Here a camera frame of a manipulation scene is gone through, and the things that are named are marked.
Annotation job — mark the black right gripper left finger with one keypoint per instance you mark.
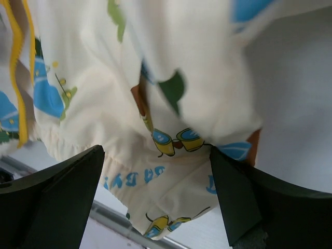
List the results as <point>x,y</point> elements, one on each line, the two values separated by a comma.
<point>50,208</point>

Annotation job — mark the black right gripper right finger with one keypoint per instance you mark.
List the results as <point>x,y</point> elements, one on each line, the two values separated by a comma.
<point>262,211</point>

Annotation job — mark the yellow dinosaur print kids jacket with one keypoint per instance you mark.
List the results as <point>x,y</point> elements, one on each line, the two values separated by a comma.
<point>156,83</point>

